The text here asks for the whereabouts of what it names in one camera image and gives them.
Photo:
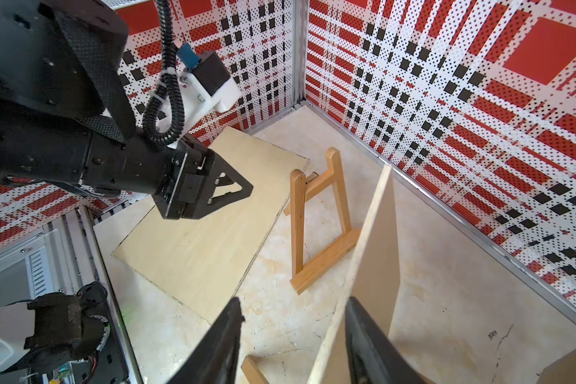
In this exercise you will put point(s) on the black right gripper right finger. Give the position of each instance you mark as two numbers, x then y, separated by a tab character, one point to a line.
371	356

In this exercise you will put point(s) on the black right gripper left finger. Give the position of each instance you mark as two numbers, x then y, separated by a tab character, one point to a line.
215	359

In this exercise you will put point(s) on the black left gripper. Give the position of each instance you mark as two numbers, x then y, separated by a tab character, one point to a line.
197	182

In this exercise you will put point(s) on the wooden easel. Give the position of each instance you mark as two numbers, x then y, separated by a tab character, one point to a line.
252	372
322	233

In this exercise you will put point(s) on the plywood board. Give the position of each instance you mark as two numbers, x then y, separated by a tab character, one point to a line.
200	263
562	371
373	277

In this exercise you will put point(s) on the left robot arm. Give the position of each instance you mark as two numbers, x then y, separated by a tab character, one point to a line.
65	117

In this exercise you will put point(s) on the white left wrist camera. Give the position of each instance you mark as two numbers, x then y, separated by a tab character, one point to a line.
205	85

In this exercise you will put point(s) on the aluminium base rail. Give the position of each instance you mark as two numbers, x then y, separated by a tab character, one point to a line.
59	317

